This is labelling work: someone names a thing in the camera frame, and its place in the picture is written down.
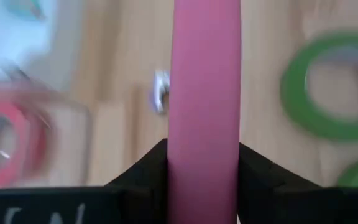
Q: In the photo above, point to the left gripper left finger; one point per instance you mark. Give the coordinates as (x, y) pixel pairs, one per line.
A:
(73, 205)

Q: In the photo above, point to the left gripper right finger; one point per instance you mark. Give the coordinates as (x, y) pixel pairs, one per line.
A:
(291, 205)

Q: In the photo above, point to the red tape roll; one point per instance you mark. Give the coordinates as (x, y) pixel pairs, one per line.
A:
(23, 124)

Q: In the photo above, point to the large green tape roll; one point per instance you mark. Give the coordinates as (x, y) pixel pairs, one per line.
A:
(294, 93)

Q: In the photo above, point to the pink stapler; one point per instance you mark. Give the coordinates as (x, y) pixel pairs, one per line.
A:
(204, 93)

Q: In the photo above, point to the silver staple remover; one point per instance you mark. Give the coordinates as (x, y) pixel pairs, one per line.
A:
(160, 90)

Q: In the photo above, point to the clear plastic bin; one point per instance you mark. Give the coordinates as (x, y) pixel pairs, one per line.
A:
(73, 140)

